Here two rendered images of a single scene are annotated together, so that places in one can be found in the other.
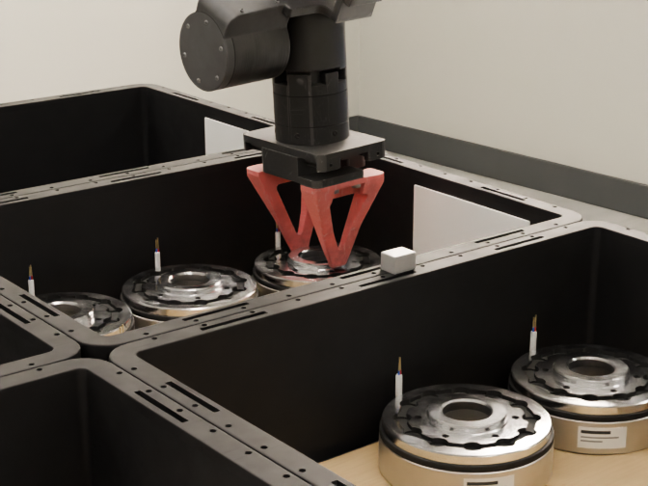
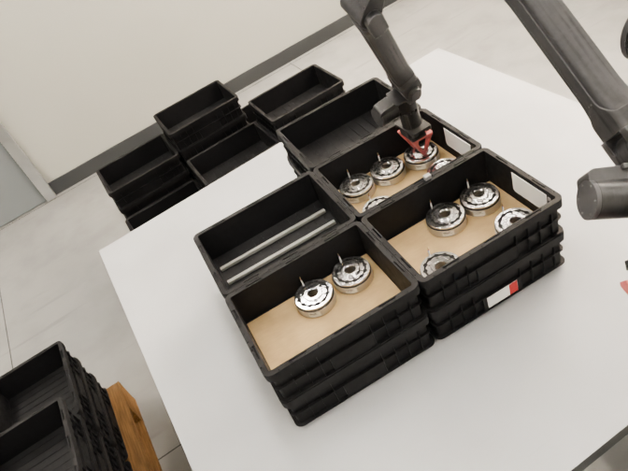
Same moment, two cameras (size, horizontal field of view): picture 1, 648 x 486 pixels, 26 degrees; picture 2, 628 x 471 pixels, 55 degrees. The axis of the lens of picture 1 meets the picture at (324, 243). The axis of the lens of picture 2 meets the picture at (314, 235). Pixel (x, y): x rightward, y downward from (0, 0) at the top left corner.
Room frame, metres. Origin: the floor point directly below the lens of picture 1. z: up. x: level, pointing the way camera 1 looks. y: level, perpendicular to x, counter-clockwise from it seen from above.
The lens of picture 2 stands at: (-0.42, -0.33, 1.95)
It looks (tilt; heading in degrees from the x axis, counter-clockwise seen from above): 40 degrees down; 28
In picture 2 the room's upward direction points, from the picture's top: 23 degrees counter-clockwise
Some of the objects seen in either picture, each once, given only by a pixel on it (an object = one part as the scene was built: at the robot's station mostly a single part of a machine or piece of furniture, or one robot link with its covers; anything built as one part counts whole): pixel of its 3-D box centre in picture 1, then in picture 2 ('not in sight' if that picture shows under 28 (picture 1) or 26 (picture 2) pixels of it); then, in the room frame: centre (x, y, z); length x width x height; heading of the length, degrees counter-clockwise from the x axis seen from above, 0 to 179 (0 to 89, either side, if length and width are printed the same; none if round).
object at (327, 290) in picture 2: not in sight; (313, 294); (0.51, 0.23, 0.86); 0.10 x 0.10 x 0.01
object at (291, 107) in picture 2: not in sight; (308, 129); (2.01, 0.75, 0.37); 0.40 x 0.30 x 0.45; 132
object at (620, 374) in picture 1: (590, 370); (478, 193); (0.83, -0.17, 0.86); 0.05 x 0.05 x 0.01
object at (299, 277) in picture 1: (317, 264); (421, 151); (1.05, 0.00, 0.86); 0.10 x 0.10 x 0.01
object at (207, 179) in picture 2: not in sight; (245, 178); (1.74, 1.04, 0.31); 0.40 x 0.30 x 0.34; 132
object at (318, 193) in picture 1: (324, 204); (419, 139); (1.04, 0.00, 0.91); 0.07 x 0.07 x 0.09; 38
